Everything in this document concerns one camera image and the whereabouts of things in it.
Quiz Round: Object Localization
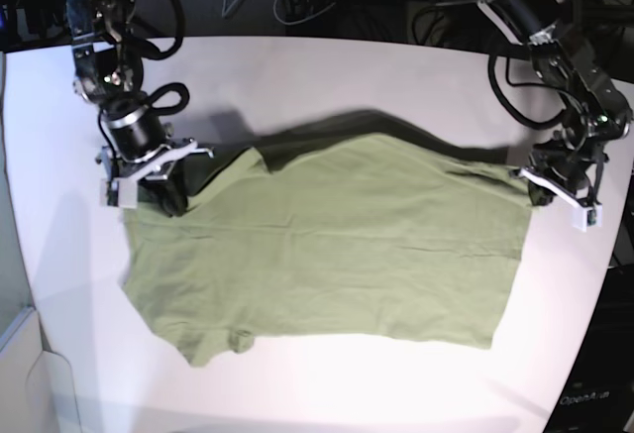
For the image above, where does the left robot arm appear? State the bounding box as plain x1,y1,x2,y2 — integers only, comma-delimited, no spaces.
437,0,633,210

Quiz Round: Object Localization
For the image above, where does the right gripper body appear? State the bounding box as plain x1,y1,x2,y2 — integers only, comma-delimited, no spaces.
97,108,216,190

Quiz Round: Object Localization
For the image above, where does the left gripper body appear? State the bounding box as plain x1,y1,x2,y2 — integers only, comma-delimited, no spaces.
527,130,607,205

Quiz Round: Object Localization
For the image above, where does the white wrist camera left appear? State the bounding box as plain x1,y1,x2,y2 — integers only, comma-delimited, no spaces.
572,203,603,232

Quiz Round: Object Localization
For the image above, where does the green T-shirt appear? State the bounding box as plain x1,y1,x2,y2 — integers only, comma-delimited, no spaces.
122,111,531,367

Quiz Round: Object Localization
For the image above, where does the black OpenArm case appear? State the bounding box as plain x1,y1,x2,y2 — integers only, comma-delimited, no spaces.
545,265,633,432

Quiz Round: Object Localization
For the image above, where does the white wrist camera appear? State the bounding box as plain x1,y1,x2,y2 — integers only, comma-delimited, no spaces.
572,203,603,232
100,177,138,209

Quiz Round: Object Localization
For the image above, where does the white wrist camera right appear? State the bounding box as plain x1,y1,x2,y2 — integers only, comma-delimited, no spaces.
100,177,138,209

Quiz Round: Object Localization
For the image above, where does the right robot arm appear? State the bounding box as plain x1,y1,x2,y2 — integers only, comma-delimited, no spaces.
65,0,213,217

